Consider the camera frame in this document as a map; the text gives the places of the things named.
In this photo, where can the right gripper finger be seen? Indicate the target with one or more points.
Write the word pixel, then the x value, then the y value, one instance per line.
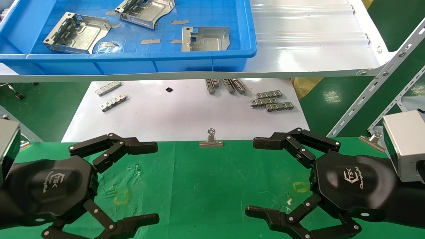
pixel 295 141
pixel 282 222

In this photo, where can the metal bracket with folded wall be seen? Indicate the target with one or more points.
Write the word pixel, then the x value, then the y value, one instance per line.
pixel 78 35

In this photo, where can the green cloth mat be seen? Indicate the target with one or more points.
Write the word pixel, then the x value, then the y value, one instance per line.
pixel 206 186

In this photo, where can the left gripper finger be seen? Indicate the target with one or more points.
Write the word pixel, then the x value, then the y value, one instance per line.
pixel 113 146
pixel 126 225

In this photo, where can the blue plastic tray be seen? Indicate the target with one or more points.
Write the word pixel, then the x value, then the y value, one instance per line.
pixel 139 61

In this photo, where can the white ribbed shelf panel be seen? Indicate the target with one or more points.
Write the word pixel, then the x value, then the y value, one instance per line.
pixel 308 43

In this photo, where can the crumpled clear tape piece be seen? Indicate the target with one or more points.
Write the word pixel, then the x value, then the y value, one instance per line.
pixel 109 44

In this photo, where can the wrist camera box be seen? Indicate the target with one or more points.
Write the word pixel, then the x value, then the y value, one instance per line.
pixel 8 149
pixel 405 142

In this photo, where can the silver binder clip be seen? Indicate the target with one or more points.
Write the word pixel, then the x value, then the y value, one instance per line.
pixel 211 142
pixel 25 144
pixel 372 141

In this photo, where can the small slotted metal clip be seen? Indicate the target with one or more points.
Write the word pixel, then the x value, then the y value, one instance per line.
pixel 216 82
pixel 228 85
pixel 279 107
pixel 239 85
pixel 269 94
pixel 108 88
pixel 113 103
pixel 264 102
pixel 210 86

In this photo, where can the yellow woven bag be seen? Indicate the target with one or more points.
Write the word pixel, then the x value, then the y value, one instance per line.
pixel 305 87

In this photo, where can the grey metal rack strut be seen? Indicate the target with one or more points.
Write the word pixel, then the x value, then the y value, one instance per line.
pixel 23 129

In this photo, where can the metal bracket with curved edge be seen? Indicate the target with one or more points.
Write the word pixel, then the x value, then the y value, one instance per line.
pixel 147 11

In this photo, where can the flat stamped metal plate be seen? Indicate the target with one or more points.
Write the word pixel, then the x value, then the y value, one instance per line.
pixel 209 41

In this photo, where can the white board sheet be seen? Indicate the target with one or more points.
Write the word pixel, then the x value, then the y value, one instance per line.
pixel 186 113

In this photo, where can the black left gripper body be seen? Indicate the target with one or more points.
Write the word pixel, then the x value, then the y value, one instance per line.
pixel 53 187

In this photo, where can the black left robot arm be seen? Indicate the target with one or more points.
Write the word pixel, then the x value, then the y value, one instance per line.
pixel 6 205

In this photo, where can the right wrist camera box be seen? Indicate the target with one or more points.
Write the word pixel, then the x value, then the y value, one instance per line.
pixel 405 142

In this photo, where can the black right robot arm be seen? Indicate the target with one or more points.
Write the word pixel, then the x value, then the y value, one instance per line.
pixel 410 202

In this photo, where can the white perforated rack strut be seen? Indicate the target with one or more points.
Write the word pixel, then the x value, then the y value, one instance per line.
pixel 398 101
pixel 375 79

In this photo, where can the dark metal floor foot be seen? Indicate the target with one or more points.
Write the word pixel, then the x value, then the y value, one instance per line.
pixel 16 93

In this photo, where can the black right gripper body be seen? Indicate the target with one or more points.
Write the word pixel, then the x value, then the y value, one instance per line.
pixel 355 186

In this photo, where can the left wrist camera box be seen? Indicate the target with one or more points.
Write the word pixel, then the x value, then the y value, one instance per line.
pixel 8 149

